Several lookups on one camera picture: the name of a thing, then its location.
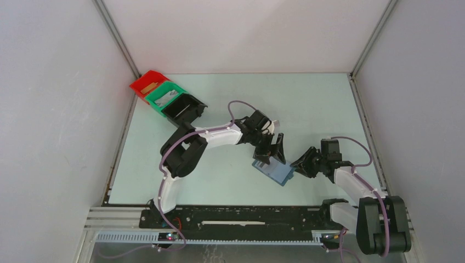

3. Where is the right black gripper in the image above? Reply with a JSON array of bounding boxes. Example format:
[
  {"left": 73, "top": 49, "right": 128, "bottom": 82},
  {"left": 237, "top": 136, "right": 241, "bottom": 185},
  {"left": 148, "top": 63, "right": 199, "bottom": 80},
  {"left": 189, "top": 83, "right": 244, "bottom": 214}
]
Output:
[{"left": 290, "top": 146, "right": 326, "bottom": 179}]

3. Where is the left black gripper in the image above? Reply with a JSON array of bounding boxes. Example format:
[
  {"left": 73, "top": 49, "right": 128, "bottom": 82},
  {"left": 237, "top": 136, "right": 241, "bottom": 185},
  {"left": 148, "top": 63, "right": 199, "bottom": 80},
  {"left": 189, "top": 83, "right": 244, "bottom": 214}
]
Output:
[{"left": 249, "top": 130, "right": 285, "bottom": 166}]

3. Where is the blue card holder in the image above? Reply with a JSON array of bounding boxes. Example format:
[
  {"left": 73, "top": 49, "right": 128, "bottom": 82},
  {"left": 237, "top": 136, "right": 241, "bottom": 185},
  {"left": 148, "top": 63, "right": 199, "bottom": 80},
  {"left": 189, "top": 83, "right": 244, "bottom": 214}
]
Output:
[{"left": 252, "top": 158, "right": 295, "bottom": 186}]

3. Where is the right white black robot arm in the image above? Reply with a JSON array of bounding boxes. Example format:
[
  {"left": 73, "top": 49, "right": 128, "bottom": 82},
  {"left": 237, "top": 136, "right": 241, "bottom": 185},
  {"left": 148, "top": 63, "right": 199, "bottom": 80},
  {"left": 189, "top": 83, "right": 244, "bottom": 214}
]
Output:
[{"left": 291, "top": 136, "right": 412, "bottom": 257}]

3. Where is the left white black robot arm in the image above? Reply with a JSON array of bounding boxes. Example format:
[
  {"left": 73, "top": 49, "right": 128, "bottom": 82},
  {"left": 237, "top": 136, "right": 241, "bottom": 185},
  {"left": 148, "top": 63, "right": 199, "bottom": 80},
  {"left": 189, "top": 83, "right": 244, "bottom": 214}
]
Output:
[{"left": 152, "top": 110, "right": 286, "bottom": 228}]

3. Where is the grey card in green bin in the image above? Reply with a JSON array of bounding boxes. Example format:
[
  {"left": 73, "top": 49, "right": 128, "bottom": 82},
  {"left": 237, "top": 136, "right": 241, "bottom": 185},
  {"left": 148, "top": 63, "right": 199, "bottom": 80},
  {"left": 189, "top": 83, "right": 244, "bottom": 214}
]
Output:
[{"left": 155, "top": 90, "right": 179, "bottom": 107}]

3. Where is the orange card in red bin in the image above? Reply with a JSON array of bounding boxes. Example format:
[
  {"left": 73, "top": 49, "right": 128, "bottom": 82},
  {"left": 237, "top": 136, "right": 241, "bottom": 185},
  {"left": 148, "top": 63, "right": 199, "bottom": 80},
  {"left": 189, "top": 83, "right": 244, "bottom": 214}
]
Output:
[{"left": 141, "top": 82, "right": 158, "bottom": 94}]

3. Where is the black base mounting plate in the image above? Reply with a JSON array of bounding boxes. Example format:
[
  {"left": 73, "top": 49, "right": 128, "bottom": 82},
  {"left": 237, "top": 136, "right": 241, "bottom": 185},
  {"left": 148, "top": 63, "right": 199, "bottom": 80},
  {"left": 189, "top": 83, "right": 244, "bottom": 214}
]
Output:
[{"left": 139, "top": 201, "right": 342, "bottom": 241}]

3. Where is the black plastic bin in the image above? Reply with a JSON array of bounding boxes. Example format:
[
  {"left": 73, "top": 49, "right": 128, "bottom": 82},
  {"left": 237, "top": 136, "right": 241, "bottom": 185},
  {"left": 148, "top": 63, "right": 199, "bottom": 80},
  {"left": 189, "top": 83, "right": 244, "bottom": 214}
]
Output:
[{"left": 161, "top": 93, "right": 207, "bottom": 127}]

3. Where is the green plastic bin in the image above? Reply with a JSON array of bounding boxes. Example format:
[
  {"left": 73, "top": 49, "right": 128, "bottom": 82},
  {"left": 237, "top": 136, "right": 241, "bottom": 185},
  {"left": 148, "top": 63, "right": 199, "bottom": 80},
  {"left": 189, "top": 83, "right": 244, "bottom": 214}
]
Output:
[{"left": 145, "top": 81, "right": 188, "bottom": 117}]

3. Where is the red plastic bin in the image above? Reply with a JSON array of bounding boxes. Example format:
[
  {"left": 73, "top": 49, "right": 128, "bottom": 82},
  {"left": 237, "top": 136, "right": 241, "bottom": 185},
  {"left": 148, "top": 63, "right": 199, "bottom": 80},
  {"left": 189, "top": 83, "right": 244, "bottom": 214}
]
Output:
[{"left": 129, "top": 70, "right": 170, "bottom": 104}]

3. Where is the grey slotted cable duct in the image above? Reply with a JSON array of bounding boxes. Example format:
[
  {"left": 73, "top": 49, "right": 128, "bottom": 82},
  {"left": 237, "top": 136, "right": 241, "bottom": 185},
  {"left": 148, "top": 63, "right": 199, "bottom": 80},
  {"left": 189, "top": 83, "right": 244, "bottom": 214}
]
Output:
[{"left": 95, "top": 231, "right": 322, "bottom": 245}]

